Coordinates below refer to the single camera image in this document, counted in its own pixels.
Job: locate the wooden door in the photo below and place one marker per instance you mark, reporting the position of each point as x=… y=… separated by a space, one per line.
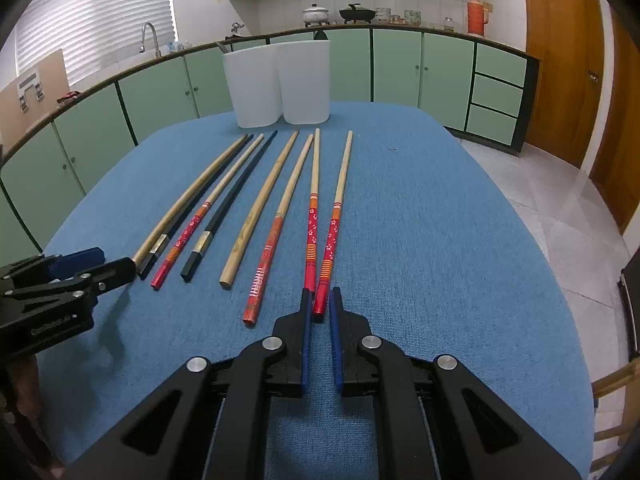
x=622 y=135
x=560 y=60

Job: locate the red cloth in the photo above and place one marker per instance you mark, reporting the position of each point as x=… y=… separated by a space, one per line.
x=69 y=97

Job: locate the green lower kitchen cabinets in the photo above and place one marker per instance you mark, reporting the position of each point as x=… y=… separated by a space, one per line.
x=400 y=65

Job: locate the black wok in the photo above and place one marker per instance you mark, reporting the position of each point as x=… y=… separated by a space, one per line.
x=356 y=14

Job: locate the orange thermos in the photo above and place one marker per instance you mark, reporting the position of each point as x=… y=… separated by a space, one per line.
x=477 y=16

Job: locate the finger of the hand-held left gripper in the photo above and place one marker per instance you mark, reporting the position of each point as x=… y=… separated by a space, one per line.
x=80 y=259
x=115 y=271

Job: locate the patterned jar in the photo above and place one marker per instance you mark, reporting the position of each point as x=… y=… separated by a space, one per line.
x=412 y=17

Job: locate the red orange striped chopstick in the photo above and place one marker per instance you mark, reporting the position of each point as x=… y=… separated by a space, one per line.
x=261 y=275

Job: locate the white window blinds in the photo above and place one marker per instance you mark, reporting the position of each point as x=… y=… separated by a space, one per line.
x=95 y=15

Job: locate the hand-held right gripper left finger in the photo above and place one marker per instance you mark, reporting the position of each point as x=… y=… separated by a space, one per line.
x=305 y=340

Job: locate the black cabinet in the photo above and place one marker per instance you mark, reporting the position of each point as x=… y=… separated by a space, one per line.
x=631 y=310

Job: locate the white cooking pot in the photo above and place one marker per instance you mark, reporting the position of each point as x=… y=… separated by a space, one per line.
x=315 y=15

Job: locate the ceramic jar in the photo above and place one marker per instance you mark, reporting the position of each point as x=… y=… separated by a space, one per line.
x=383 y=15

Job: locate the wooden chair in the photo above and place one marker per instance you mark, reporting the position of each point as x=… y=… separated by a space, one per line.
x=612 y=385

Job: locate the sink side bottle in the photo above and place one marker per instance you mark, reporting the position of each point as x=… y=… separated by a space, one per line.
x=180 y=46

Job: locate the metal kitchen faucet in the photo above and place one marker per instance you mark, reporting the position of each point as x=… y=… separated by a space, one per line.
x=156 y=42

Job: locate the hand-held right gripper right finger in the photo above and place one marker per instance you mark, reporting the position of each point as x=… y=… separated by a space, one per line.
x=337 y=340

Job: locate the blue tablecloth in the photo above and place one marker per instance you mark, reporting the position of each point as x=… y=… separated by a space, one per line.
x=425 y=260

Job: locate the white plastic container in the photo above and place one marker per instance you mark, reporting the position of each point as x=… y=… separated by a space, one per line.
x=252 y=90
x=305 y=85

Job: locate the small glass jar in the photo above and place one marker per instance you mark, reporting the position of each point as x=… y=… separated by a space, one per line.
x=448 y=23

